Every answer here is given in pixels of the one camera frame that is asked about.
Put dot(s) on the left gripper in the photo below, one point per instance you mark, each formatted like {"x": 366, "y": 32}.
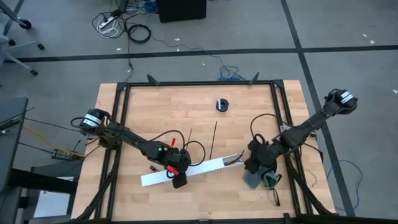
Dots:
{"x": 180, "y": 160}

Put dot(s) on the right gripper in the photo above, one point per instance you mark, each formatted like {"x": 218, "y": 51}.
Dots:
{"x": 264, "y": 154}

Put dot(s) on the dark desk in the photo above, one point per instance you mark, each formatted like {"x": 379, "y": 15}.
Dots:
{"x": 11, "y": 140}

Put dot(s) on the white duct cover strip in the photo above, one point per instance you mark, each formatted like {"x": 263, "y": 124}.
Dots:
{"x": 161, "y": 179}

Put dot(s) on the black tape wrap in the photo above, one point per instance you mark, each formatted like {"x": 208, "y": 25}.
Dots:
{"x": 153, "y": 169}

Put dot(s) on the small black round disc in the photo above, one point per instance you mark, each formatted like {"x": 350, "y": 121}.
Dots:
{"x": 225, "y": 105}

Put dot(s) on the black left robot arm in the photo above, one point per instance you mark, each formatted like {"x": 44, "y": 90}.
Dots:
{"x": 133, "y": 138}

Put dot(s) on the white power strip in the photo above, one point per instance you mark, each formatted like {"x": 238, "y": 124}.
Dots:
{"x": 104, "y": 23}

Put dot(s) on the black computer case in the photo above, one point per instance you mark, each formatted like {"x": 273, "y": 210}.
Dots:
{"x": 180, "y": 11}

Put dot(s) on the small black device box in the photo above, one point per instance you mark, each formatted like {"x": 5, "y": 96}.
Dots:
{"x": 62, "y": 154}

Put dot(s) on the black zip tie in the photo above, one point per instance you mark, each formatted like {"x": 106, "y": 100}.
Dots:
{"x": 189, "y": 135}
{"x": 213, "y": 140}

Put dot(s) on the printed grey work glove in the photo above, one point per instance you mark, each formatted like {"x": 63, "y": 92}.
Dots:
{"x": 252, "y": 180}

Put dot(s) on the red tag on left arm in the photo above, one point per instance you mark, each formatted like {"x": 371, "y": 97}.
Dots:
{"x": 172, "y": 142}
{"x": 172, "y": 169}

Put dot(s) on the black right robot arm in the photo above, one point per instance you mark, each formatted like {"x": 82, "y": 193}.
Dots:
{"x": 311, "y": 124}

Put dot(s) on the white panel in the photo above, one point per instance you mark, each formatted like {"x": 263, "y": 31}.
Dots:
{"x": 49, "y": 202}

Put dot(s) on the black stand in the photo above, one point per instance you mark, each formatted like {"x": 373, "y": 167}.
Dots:
{"x": 37, "y": 183}

